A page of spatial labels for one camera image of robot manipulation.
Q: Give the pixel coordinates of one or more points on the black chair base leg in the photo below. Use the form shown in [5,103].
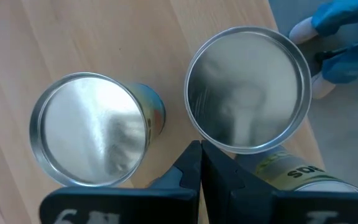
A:
[323,56]

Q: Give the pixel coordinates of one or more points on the tall can with blue base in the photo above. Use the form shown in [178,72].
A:
[247,90]

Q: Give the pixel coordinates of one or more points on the blue and yellow Carrots can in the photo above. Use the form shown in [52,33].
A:
[92,130]

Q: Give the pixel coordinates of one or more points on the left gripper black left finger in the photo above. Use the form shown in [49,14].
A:
[120,207]

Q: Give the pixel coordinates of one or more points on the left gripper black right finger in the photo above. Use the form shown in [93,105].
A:
[291,208]

